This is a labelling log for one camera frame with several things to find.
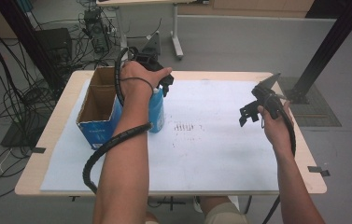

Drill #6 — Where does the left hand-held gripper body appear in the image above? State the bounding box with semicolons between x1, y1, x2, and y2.
129;31;166;71

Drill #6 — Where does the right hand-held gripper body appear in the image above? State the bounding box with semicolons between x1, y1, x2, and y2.
251;73;289;120

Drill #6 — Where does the blue plastic bottle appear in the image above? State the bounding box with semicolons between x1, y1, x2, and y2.
148;88;166;134

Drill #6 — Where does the blue cardboard box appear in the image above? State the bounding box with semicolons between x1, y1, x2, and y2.
76;66;124;151

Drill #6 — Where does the person's left hand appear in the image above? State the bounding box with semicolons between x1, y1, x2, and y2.
119;60;173;101

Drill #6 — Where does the person's right hand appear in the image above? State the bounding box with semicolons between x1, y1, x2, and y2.
257;100;295;157

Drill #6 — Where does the black wrist band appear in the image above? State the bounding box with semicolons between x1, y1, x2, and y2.
119;76;155;94

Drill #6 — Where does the light wooden table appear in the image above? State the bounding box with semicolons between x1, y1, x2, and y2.
14;70;328;197

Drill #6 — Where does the white desk with legs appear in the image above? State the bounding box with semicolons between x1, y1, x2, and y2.
96;0;211;63

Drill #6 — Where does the white paper sheet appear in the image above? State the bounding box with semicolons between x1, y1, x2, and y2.
39;78;280;192

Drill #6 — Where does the black computer tower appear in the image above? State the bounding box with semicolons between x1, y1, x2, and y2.
82;7;112;54

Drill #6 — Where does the black equipment box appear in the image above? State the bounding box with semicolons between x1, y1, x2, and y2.
35;27;73;63

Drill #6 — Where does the person's right leg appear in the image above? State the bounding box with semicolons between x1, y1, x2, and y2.
199;195;250;224

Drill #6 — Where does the person's leg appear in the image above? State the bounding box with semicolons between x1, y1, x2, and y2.
145;211;161;224
199;195;250;224

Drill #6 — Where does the person's left leg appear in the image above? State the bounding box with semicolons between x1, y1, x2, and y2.
145;211;161;224

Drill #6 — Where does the dark flat floor plate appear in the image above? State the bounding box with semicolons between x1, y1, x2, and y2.
0;120;42;148

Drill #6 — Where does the black spiral-wrapped cable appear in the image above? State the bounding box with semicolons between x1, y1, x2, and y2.
81;46;153;196
260;96;297;224

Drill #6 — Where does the black metal frame post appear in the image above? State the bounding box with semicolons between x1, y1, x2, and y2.
284;0;352;105
0;0;66;94

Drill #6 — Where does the bundle of black cables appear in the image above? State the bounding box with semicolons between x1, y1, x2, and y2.
0;0;116;202

